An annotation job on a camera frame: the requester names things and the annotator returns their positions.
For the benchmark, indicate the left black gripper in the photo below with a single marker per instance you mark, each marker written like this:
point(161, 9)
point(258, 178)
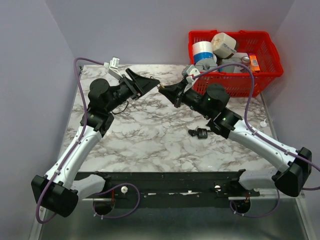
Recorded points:
point(144, 84)

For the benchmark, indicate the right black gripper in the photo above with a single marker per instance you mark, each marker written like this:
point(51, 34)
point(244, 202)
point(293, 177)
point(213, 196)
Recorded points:
point(175, 93)

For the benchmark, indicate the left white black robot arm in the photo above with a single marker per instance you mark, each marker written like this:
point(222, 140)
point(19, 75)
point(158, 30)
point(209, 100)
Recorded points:
point(58, 190)

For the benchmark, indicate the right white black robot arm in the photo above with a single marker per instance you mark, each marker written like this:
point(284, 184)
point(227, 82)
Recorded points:
point(289, 172)

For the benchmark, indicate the white blue tape roll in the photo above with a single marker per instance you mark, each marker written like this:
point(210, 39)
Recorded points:
point(202, 50)

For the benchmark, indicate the black padlock with keys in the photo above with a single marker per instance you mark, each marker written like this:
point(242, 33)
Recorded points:
point(200, 133)

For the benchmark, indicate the red plastic basket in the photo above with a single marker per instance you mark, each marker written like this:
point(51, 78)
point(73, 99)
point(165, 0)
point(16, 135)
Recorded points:
point(239, 85)

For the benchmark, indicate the grey box in basket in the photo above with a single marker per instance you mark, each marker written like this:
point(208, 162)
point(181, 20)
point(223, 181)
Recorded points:
point(230, 61)

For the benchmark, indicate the beige paper roll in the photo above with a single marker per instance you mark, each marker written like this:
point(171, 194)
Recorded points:
point(223, 45)

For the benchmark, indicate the small metal can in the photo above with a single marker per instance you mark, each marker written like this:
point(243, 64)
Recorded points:
point(245, 60)

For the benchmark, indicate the orange small box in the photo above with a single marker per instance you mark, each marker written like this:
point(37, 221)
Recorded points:
point(254, 65)

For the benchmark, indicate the white plastic bottle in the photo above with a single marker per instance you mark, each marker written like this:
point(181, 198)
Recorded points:
point(263, 124)

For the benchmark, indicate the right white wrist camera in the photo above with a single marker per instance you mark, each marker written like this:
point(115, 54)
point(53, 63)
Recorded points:
point(190, 73)

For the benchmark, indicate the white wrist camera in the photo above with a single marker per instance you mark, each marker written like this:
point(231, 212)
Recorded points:
point(190, 73)
point(113, 68)

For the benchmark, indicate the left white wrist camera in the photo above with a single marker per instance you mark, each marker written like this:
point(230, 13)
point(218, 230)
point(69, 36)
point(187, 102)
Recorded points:
point(113, 68)

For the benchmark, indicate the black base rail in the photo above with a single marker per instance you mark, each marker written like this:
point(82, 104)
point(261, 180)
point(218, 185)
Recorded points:
point(163, 190)

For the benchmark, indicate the aluminium frame rail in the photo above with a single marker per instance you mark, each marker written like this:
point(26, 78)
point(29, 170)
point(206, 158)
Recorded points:
point(270, 193)

